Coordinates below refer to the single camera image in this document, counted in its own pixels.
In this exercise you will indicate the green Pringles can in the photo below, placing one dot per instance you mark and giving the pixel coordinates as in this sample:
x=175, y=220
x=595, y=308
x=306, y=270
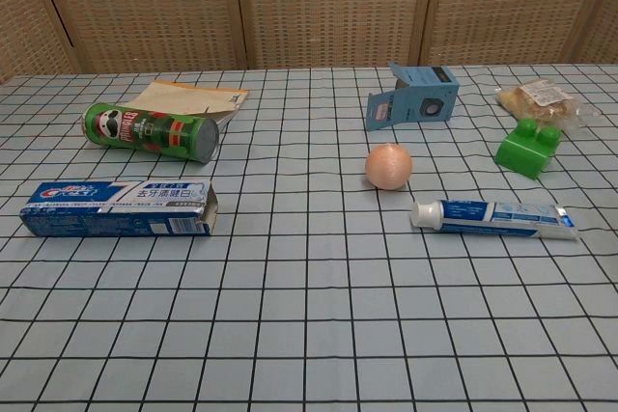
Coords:
x=145, y=131

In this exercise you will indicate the wrapped bread packet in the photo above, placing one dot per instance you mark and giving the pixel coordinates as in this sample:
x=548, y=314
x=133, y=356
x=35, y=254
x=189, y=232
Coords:
x=536, y=99

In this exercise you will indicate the peach coloured ball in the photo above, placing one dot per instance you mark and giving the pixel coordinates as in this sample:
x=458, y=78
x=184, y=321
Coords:
x=389, y=166

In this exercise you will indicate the beige paper booklet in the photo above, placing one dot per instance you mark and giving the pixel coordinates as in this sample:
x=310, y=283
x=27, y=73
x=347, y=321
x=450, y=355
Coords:
x=193, y=99

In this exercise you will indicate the woven wooden folding screen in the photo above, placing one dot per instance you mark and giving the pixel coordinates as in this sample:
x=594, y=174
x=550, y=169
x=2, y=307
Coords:
x=309, y=7

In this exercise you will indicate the blue toothpaste carton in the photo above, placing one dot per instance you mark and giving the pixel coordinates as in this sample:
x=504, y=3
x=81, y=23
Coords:
x=116, y=211

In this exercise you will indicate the blue checked tablecloth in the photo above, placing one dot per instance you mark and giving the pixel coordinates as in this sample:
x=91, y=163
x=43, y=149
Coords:
x=309, y=315

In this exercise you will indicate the light blue open carton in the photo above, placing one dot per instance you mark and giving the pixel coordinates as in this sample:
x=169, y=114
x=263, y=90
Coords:
x=410, y=103

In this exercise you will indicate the white blue toothpaste tube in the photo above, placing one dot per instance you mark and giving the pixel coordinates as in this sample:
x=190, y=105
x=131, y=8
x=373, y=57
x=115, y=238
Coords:
x=502, y=219

